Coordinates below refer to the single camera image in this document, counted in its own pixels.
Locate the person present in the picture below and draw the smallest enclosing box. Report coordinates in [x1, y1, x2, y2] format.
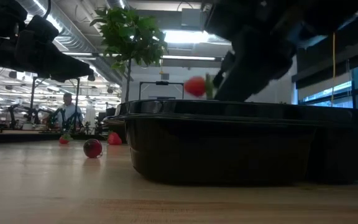
[53, 92, 83, 131]

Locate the ceiling light panel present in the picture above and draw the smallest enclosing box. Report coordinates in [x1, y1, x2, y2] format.
[163, 29, 218, 45]

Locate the green potted plant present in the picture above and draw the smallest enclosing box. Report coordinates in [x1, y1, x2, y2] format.
[89, 6, 169, 144]

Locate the red strawberry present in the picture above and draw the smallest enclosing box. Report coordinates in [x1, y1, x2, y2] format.
[107, 131, 123, 146]
[183, 73, 214, 99]

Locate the large window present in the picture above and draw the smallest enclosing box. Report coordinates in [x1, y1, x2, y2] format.
[302, 62, 358, 110]

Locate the black plastic tupperware container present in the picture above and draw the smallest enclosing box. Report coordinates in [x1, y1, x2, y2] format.
[103, 99, 358, 185]

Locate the dark red cherry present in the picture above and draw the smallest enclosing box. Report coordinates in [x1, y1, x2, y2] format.
[83, 138, 104, 159]

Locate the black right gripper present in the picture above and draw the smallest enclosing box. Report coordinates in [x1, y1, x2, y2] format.
[202, 0, 295, 102]

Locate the small leafy-capped strawberry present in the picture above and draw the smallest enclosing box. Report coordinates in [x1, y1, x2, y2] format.
[58, 133, 73, 145]

